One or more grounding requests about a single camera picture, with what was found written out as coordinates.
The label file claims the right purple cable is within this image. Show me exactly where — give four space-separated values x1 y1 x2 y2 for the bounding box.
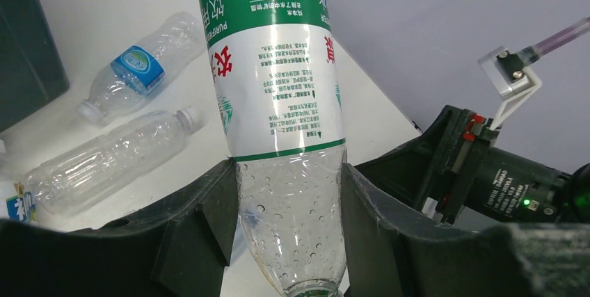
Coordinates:
518 16 590 61

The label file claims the green cap label bottle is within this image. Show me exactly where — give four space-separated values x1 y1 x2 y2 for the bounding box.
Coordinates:
199 0 346 296

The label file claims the blue label clear bottle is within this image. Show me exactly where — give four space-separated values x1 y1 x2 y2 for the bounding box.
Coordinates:
76 12 206 125

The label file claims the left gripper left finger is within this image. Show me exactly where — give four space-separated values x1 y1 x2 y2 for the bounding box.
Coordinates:
1 159 238 296

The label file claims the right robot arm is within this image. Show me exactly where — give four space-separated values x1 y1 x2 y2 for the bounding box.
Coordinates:
357 105 589 224

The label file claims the dark green trash bin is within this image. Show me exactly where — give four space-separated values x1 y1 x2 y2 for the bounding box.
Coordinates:
1 0 70 131

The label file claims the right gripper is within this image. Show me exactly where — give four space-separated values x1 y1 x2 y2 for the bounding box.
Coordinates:
356 105 499 224

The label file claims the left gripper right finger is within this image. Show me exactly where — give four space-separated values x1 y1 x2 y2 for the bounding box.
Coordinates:
341 164 589 296

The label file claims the clear unlabeled bottle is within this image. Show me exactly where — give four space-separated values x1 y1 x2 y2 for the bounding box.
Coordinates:
25 106 202 216

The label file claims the blue white label bottle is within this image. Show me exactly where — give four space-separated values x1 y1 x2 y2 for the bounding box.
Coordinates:
0 140 39 225

